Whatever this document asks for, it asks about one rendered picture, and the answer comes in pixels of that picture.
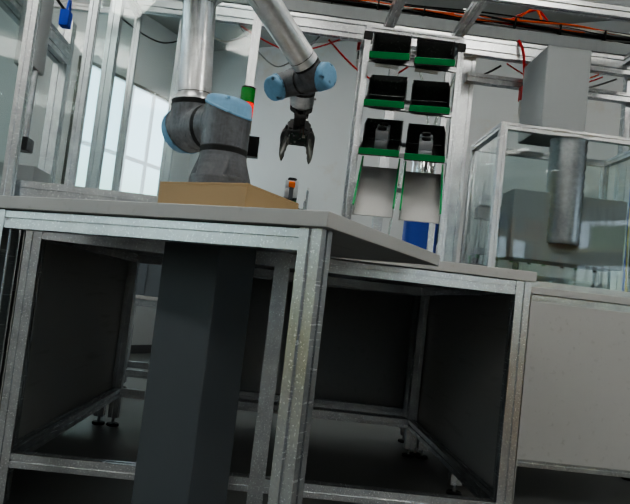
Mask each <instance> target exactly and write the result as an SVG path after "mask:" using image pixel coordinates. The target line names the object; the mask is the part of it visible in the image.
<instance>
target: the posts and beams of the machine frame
mask: <svg viewBox="0 0 630 504"><path fill-rule="evenodd" d="M468 1H472V3H471V4H470V6H469V7H468V9H467V10H466V12H465V13H464V15H463V16H462V18H461V19H460V21H459V23H458V24H457V26H456V27H455V29H454V30H453V32H452V33H447V32H439V31H432V30H424V29H417V28H409V27H402V26H396V23H397V21H398V19H399V16H400V14H401V12H402V9H403V7H404V5H405V3H406V0H393V2H392V4H391V7H390V9H389V12H388V15H387V17H386V20H385V22H384V24H380V23H372V22H365V21H357V20H350V19H342V18H335V17H328V16H320V15H313V14H305V13H298V12H290V11H289V12H290V14H291V15H292V17H293V19H294V20H295V22H296V23H297V25H298V26H299V28H300V30H301V31H302V33H303V34H304V35H308V36H316V37H319V36H320V37H323V38H331V39H340V40H346V41H354V42H361V41H362V38H363V35H364V32H365V28H366V25H374V26H381V27H389V28H396V29H404V30H411V31H418V32H426V33H433V34H441V35H448V36H456V37H462V38H465V44H467V45H466V52H464V56H466V57H474V58H481V59H489V60H496V61H504V62H511V63H519V64H523V57H522V51H521V48H520V45H519V43H518V42H513V41H506V40H499V39H491V38H484V37H476V36H469V35H466V33H467V32H468V31H469V29H470V28H471V26H472V25H473V24H474V22H475V21H476V19H477V18H478V17H479V15H480V14H481V12H482V11H483V10H484V8H485V7H486V5H487V4H488V3H490V4H497V5H504V6H512V7H519V8H526V9H534V10H541V11H548V12H556V13H563V14H570V15H577V16H585V17H592V18H599V19H607V20H614V21H621V22H629V23H630V7H624V6H616V5H609V4H602V3H595V2H587V1H580V0H468ZM522 45H523V47H524V50H525V57H526V64H527V65H528V64H529V63H530V62H531V61H532V60H533V59H534V58H535V57H537V56H538V55H539V54H540V53H541V52H542V51H543V50H544V49H545V48H546V47H547V46H543V45H536V44H528V43H522ZM590 73H594V74H602V75H609V76H617V77H624V80H623V92H619V91H611V90H604V89H596V88H589V90H588V100H596V101H604V102H611V103H619V104H621V115H620V127H619V136H620V137H627V138H630V52H629V53H628V54H626V55H625V56H618V55H610V54H603V53H595V52H592V56H591V67H590ZM464 83H466V84H474V85H482V86H489V87H497V88H505V89H512V90H519V88H520V87H521V86H522V85H523V79H521V78H513V77H505V76H498V75H490V74H483V73H475V72H467V73H466V74H465V81H464Z"/></svg>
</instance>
